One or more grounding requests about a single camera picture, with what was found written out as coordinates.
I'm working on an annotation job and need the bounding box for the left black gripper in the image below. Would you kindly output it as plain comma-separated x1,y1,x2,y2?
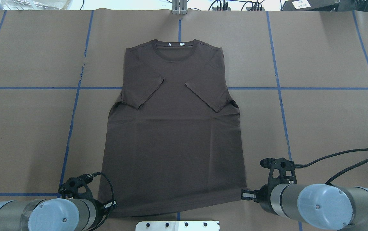
90,192,118,230

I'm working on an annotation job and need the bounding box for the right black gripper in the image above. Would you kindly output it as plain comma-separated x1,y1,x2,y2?
241,184,275,212

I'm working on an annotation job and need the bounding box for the dark brown t-shirt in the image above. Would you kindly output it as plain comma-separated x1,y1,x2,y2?
102,39,247,218

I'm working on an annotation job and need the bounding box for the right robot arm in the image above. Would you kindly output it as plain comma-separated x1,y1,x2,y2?
241,183,368,231

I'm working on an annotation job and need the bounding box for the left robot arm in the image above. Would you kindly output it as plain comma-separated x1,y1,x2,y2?
0,192,117,231

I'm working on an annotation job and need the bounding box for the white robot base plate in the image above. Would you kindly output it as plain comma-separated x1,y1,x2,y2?
135,220,221,231

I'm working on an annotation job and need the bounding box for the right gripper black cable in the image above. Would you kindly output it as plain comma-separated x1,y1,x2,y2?
295,148,368,186

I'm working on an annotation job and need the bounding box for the aluminium frame post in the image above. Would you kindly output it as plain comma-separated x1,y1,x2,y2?
170,0,188,15

